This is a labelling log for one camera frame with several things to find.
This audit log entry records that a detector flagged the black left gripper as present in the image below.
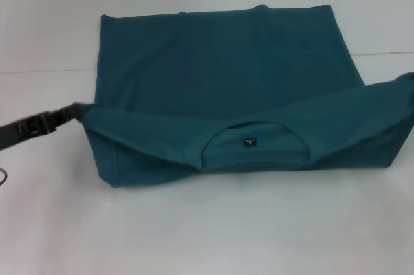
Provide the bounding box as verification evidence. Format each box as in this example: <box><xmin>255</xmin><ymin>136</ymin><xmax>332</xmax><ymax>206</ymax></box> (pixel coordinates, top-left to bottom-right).
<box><xmin>0</xmin><ymin>102</ymin><xmax>87</xmax><ymax>152</ymax></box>

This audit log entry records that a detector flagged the teal FREE! print T-shirt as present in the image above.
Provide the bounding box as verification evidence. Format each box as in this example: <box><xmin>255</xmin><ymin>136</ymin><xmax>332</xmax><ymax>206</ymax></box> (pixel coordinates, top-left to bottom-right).
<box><xmin>82</xmin><ymin>3</ymin><xmax>414</xmax><ymax>190</ymax></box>

